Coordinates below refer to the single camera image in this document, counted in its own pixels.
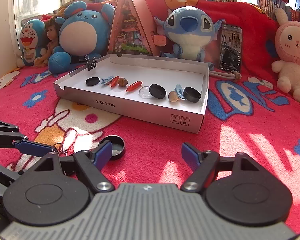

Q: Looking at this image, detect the black round lid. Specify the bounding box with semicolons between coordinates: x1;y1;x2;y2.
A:
100;135;126;161

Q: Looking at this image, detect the red cone-shaped piece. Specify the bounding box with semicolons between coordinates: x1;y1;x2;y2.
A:
110;76;120;88

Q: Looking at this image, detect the long red cone piece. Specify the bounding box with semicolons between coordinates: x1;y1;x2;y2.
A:
126;81;142;92

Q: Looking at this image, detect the small binder clip on blanket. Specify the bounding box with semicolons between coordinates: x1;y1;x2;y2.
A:
52;142;68;157

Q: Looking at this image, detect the red patterned blanket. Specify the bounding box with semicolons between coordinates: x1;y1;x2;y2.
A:
0;1;300;232

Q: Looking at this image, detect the black round cap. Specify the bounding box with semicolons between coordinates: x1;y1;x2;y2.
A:
183;87;201;103

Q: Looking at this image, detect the tan walnut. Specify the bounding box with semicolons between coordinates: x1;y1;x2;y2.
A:
168;90;180;102

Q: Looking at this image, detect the light blue hair clip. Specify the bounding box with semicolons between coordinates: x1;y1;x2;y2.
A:
174;84;185;100

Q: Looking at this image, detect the white cardboard tray box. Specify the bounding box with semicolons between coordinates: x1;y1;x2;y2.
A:
54;54;209;133

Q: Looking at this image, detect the flat black disc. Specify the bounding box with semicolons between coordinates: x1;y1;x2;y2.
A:
85;76;100;86

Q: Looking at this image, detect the brown walnut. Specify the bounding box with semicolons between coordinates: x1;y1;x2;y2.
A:
117;77;128;87

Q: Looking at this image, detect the clear glass dome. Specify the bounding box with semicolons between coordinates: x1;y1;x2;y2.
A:
139;86;153;99

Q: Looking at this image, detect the black round puck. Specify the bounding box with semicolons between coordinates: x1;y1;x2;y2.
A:
149;84;166;99

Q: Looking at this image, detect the black binder clip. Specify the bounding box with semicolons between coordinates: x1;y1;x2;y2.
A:
84;55;97;71

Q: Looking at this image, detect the Doraemon plush toy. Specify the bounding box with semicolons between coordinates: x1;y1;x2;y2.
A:
16;19;46;67

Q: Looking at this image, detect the brown-haired doll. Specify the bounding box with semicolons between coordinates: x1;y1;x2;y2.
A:
34;16;61;67

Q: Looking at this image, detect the blue round mouse plush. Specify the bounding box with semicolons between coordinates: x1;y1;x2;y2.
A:
48;1;115;74

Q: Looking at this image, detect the black smartphone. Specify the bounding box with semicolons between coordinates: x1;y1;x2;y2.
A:
219;24;242;72

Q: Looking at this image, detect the blue Stitch plush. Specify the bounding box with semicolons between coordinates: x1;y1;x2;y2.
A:
154;7;225;62

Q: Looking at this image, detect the pink triangular diorama house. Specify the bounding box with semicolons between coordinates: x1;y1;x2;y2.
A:
108;0;166;56

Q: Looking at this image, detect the pink bunny plush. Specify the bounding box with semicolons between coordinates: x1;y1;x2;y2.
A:
271;8;300;103

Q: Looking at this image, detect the grey hair tie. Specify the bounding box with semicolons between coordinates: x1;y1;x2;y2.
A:
208;69;242;82

